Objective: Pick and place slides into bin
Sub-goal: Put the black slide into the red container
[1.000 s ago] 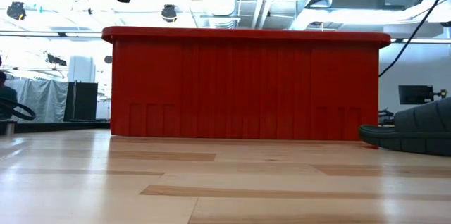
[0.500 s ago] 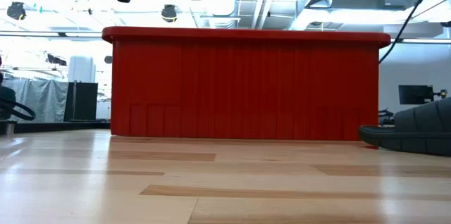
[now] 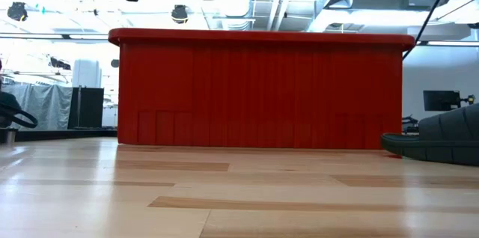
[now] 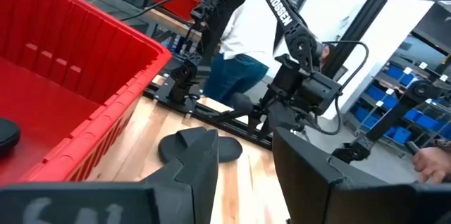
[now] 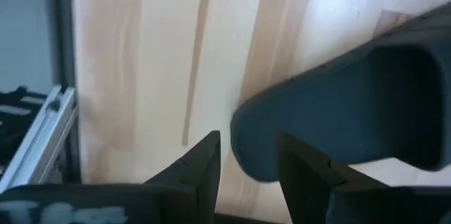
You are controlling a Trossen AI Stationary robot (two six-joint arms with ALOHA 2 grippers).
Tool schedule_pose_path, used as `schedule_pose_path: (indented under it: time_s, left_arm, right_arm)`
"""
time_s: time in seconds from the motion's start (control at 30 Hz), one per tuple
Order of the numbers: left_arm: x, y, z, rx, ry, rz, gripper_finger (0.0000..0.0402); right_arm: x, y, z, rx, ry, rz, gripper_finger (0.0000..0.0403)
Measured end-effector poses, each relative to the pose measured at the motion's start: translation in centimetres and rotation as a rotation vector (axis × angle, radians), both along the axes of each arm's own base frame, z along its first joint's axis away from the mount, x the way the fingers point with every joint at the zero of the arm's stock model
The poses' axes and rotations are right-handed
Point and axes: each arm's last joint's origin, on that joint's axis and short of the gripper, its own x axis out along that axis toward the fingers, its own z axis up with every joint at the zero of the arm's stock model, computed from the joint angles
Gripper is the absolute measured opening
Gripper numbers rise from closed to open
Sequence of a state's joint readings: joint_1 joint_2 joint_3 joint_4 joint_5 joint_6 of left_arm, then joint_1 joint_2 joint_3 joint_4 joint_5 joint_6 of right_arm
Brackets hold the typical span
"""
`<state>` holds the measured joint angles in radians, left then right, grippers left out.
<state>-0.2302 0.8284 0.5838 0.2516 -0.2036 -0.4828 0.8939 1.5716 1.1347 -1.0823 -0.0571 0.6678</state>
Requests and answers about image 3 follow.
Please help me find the red plastic bin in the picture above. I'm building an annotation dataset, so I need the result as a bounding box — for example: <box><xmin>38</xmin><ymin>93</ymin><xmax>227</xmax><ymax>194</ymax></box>
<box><xmin>108</xmin><ymin>27</ymin><xmax>416</xmax><ymax>150</ymax></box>

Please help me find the black hanging spotlight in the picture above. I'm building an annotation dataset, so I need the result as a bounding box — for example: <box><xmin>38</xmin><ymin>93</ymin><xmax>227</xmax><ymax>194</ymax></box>
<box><xmin>6</xmin><ymin>1</ymin><xmax>29</xmax><ymax>22</ymax></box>
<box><xmin>171</xmin><ymin>4</ymin><xmax>189</xmax><ymax>25</ymax></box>

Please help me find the white cabinet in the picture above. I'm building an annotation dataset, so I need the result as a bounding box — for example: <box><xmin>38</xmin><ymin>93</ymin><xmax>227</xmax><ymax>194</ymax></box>
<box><xmin>71</xmin><ymin>58</ymin><xmax>103</xmax><ymax>89</ymax></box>

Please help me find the black cabinet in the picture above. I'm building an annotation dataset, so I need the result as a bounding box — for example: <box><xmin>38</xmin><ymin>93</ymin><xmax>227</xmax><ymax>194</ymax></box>
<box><xmin>67</xmin><ymin>87</ymin><xmax>105</xmax><ymax>130</ymax></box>

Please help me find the grey cloth cover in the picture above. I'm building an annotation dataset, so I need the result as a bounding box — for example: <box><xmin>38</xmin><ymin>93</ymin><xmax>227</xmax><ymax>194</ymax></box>
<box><xmin>2</xmin><ymin>83</ymin><xmax>74</xmax><ymax>132</ymax></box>

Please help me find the long ceiling light strip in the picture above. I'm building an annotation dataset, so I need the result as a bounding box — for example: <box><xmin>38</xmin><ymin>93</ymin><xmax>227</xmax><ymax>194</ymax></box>
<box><xmin>417</xmin><ymin>40</ymin><xmax>479</xmax><ymax>48</ymax></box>

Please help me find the black computer monitor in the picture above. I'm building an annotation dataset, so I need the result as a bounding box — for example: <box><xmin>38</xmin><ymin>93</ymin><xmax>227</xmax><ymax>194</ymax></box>
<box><xmin>423</xmin><ymin>90</ymin><xmax>462</xmax><ymax>112</ymax></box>

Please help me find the black slide sandal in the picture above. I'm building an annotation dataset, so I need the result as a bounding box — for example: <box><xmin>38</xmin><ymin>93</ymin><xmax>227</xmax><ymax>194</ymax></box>
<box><xmin>380</xmin><ymin>103</ymin><xmax>479</xmax><ymax>167</ymax></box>

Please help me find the black aluminium table frame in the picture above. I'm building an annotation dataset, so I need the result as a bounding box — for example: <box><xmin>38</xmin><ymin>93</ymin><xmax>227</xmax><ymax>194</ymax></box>
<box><xmin>14</xmin><ymin>128</ymin><xmax>119</xmax><ymax>142</ymax></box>

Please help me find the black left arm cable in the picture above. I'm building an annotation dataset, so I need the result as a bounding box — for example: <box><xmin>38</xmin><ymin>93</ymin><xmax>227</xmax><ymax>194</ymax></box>
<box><xmin>0</xmin><ymin>103</ymin><xmax>39</xmax><ymax>129</ymax></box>

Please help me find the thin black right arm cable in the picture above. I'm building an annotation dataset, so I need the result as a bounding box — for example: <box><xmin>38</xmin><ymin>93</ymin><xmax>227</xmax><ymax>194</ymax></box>
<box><xmin>401</xmin><ymin>0</ymin><xmax>462</xmax><ymax>61</ymax></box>

